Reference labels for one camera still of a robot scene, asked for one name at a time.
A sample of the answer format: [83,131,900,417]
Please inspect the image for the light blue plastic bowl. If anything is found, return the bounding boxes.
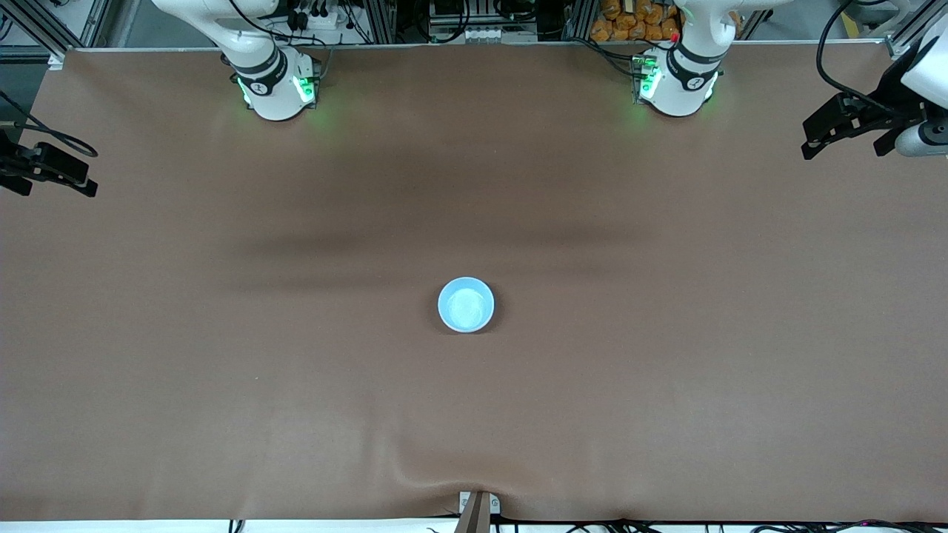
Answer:
[437,277,495,334]

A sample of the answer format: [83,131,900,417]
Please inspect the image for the brown table cloth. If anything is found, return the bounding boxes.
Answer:
[0,41,948,523]

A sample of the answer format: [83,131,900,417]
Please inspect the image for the black base cable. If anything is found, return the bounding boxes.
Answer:
[572,36,644,79]

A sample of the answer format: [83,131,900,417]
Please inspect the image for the orange snack packets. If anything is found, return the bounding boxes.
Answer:
[590,0,682,43]

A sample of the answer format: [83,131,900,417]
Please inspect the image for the metal clamp bracket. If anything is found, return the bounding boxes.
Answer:
[455,490,501,533]

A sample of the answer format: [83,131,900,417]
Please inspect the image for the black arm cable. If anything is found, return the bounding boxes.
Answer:
[816,0,889,112]
[0,93,99,158]

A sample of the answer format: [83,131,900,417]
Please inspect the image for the grey electronics box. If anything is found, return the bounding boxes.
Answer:
[428,0,545,43]

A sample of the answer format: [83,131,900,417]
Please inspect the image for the aluminium frame profile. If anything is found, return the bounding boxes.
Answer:
[0,0,112,54]
[885,0,948,60]

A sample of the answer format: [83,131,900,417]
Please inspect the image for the white power strip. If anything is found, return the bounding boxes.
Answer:
[285,0,349,32]

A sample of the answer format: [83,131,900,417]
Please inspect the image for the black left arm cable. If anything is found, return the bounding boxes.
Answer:
[816,0,889,112]

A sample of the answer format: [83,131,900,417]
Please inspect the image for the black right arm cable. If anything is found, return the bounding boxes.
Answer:
[0,93,99,158]

